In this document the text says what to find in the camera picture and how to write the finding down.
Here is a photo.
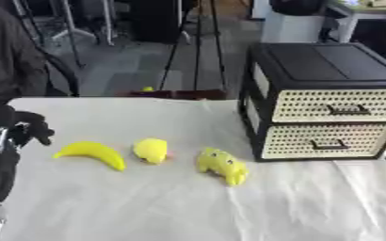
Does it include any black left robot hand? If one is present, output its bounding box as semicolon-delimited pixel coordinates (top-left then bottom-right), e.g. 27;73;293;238
0;104;56;149

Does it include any pale pierced drawer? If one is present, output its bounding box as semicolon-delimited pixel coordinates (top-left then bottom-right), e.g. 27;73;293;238
250;62;386;124
244;96;386;160

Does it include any person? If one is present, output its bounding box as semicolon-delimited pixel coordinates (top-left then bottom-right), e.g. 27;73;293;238
0;1;52;121

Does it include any yellow toy banana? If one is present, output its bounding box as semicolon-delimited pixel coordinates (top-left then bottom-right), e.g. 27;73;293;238
51;140;127;172

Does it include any black cabinet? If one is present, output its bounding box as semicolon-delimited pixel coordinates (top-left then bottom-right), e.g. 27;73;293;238
237;41;386;163

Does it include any yellow soft toy chick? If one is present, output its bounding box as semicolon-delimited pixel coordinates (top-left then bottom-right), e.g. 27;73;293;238
132;137;173;166

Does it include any dark brown chair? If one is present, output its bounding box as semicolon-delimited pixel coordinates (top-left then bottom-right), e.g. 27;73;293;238
114;88;230;101

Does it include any white desk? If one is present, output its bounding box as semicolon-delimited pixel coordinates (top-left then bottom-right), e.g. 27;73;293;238
259;0;386;44

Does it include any yellow-green soft toy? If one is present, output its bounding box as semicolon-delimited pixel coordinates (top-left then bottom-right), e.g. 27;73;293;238
194;147;251;186

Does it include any black tripod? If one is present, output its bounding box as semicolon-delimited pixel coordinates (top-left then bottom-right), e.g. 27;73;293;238
156;0;230;92

